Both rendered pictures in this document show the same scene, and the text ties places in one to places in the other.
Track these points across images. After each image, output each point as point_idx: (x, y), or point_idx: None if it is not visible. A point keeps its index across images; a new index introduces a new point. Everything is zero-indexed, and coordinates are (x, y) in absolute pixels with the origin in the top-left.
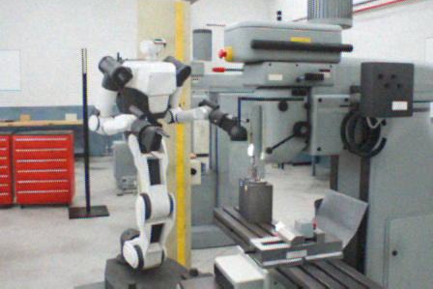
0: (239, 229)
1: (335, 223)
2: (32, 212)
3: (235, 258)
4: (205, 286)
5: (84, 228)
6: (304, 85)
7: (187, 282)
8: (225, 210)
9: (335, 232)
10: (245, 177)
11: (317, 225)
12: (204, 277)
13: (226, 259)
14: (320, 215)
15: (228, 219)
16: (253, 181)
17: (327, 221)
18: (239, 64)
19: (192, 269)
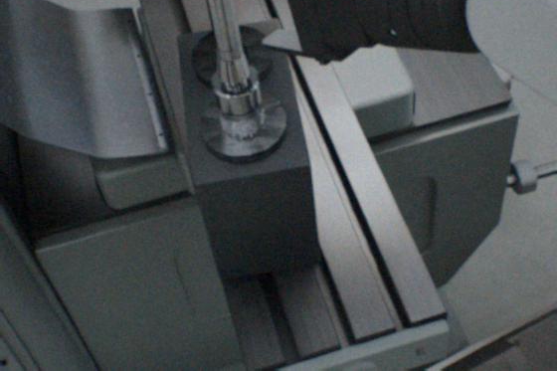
0: (333, 72)
1: (11, 46)
2: None
3: (350, 82)
4: (434, 74)
5: None
6: None
7: (487, 90)
8: (380, 291)
9: (31, 38)
10: (282, 110)
11: (53, 110)
12: (442, 115)
13: (377, 75)
14: (19, 116)
15: (368, 158)
16: (254, 40)
17: (22, 81)
18: None
19: (508, 369)
